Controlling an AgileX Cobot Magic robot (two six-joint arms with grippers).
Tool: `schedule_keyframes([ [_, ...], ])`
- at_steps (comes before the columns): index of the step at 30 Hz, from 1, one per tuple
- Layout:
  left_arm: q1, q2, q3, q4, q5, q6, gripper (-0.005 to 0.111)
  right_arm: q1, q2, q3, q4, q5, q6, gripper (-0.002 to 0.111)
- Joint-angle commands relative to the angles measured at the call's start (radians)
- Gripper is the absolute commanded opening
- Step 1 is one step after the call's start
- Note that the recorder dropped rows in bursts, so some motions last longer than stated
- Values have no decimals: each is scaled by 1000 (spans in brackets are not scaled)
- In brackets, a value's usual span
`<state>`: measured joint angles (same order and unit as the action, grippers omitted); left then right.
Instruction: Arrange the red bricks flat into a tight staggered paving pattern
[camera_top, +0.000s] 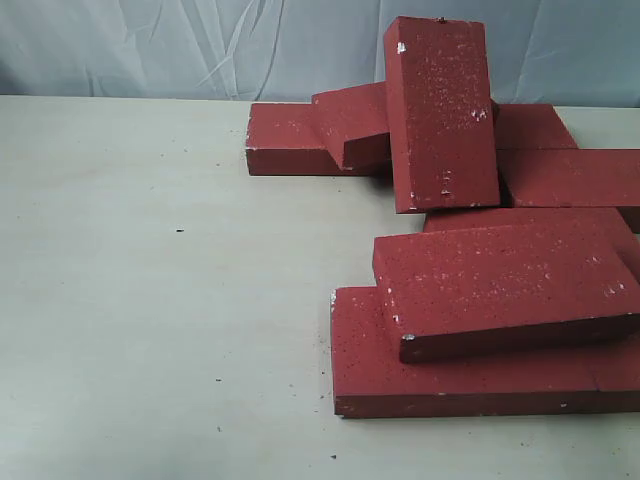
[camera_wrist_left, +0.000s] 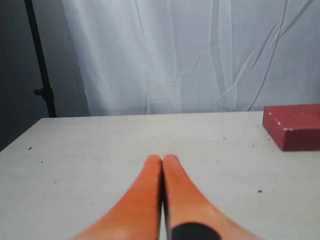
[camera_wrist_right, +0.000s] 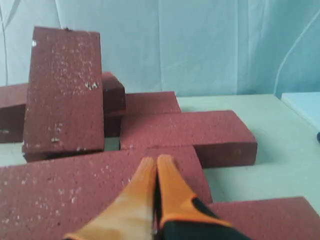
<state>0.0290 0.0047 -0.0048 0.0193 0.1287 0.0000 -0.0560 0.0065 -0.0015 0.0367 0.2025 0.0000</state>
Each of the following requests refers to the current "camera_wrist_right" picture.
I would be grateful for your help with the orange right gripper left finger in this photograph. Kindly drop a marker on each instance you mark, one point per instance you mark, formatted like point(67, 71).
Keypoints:
point(131, 215)

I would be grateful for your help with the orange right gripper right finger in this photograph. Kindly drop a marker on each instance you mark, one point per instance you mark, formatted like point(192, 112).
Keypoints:
point(180, 219)

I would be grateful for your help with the red brick moved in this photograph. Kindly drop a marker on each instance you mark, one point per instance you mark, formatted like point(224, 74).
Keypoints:
point(113, 92)
point(64, 105)

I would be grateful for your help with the red brick middle right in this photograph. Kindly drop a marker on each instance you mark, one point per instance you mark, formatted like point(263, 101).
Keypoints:
point(219, 138)

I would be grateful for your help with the red brick tilted front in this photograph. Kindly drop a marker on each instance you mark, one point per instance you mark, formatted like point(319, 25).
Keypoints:
point(44, 200)

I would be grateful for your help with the red brick back right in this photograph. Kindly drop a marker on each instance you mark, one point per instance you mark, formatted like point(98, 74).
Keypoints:
point(145, 103)

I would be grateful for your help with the red brick third row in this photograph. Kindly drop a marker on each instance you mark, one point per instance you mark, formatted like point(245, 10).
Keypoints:
point(291, 218)

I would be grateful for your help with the red brick back left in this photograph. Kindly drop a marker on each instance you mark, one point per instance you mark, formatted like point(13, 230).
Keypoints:
point(12, 112)

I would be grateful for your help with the white backdrop cloth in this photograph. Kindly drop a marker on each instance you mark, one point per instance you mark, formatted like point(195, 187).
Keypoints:
point(192, 47)

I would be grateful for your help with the light blue board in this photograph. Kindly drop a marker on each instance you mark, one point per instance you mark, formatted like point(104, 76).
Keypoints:
point(305, 104)

